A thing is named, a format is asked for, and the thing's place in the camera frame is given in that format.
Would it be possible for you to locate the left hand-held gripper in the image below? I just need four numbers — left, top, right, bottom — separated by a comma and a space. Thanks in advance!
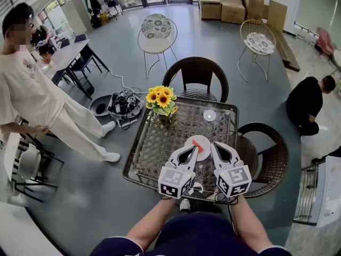
158, 145, 199, 199

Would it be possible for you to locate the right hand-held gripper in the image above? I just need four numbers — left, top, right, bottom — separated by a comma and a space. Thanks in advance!
210, 142, 253, 198

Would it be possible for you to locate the red watermelon slice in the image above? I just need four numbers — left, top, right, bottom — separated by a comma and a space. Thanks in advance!
192, 139, 205, 153

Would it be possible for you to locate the white round plate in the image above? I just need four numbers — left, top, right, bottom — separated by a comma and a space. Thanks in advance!
184, 134, 212, 162

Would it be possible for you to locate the person's left forearm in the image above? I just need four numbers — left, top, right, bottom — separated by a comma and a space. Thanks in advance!
126, 197, 176, 252

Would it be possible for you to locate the person's right forearm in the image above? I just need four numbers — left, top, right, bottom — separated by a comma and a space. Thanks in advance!
230, 196, 274, 253

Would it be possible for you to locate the glass top wicker table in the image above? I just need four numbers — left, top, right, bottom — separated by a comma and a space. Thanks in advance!
122, 96, 239, 203

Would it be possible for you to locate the dark wicker armchair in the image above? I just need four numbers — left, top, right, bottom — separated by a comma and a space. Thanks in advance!
236, 122, 290, 199
161, 57, 229, 103

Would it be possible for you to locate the sunflower bouquet in vase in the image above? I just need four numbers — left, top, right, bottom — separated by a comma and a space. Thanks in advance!
145, 85, 178, 122

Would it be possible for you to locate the person's navy shirt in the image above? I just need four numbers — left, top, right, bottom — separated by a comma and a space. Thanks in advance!
89, 212, 293, 256

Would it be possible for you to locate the steel bar rack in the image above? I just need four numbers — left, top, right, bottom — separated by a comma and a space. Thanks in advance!
293, 164, 319, 226

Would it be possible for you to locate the grey round tray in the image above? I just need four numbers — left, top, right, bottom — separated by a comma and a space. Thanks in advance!
89, 94, 114, 117

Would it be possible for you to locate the white box appliance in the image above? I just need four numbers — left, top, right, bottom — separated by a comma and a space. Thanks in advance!
315, 155, 341, 228

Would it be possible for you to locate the floral round cushion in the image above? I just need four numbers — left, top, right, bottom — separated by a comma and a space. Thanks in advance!
244, 32, 275, 55
140, 13, 173, 39

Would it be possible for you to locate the dark waste bin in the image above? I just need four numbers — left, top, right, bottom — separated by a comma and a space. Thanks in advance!
85, 78, 95, 96

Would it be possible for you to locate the low wooden platform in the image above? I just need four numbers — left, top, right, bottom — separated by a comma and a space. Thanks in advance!
274, 28, 301, 72

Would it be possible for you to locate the flat cardboard sheet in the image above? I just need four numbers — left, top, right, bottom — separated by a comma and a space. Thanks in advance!
267, 0, 288, 33

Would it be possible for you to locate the pink fabric seat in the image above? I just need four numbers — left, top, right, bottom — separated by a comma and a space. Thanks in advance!
315, 27, 335, 55

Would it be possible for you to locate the white shell chair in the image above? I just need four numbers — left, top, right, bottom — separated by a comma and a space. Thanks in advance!
12, 142, 64, 203

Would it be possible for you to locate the long grey table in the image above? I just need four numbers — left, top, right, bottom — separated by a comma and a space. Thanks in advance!
44, 38, 110, 101

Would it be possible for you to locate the white rectangular table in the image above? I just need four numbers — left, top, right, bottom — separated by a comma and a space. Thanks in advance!
4, 132, 22, 181

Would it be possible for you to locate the white locker cabinet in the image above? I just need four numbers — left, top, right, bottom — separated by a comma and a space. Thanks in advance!
62, 0, 88, 38

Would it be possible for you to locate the coat rack with clothes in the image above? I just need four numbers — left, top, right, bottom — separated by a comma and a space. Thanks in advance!
85, 0, 124, 28

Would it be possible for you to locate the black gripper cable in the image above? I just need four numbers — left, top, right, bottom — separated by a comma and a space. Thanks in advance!
215, 193, 239, 233

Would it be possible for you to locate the bin of black cables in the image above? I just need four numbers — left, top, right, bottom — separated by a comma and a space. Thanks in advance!
106, 89, 145, 130

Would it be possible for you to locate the white floor cable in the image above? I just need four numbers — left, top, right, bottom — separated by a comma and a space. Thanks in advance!
87, 62, 150, 95

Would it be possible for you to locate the white wire chair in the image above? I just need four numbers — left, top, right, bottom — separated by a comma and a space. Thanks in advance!
137, 16, 178, 79

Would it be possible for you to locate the gold wire chair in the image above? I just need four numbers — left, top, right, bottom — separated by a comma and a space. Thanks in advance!
237, 19, 277, 82

